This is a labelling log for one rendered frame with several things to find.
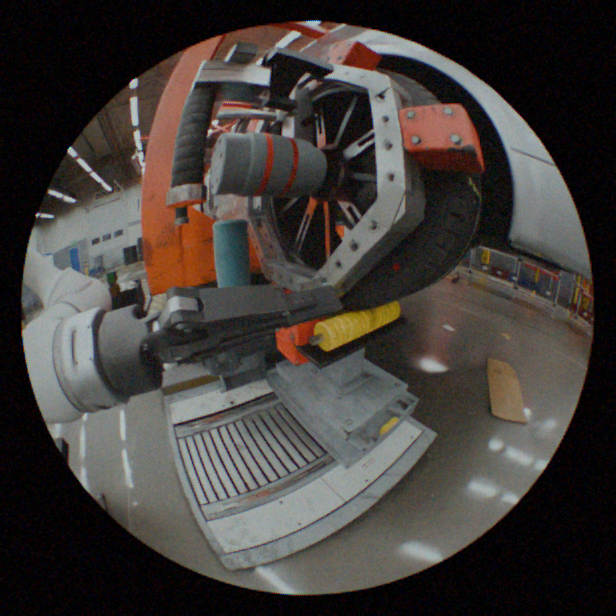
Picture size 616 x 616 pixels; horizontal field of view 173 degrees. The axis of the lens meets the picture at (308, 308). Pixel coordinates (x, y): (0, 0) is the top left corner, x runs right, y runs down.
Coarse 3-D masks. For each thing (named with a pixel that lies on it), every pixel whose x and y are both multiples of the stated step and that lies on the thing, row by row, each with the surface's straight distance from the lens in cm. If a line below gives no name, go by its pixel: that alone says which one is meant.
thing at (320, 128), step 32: (320, 96) 61; (352, 96) 57; (320, 128) 59; (352, 128) 76; (352, 160) 47; (320, 192) 57; (352, 192) 49; (288, 224) 68; (320, 224) 75; (352, 224) 44; (320, 256) 60
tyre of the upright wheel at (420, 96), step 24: (384, 72) 49; (312, 96) 64; (432, 96) 41; (432, 192) 32; (456, 192) 32; (432, 216) 32; (456, 216) 32; (480, 216) 50; (408, 240) 34; (432, 240) 32; (456, 240) 35; (384, 264) 36; (408, 264) 34; (432, 264) 33; (456, 264) 50; (360, 288) 40; (384, 288) 37; (408, 288) 35
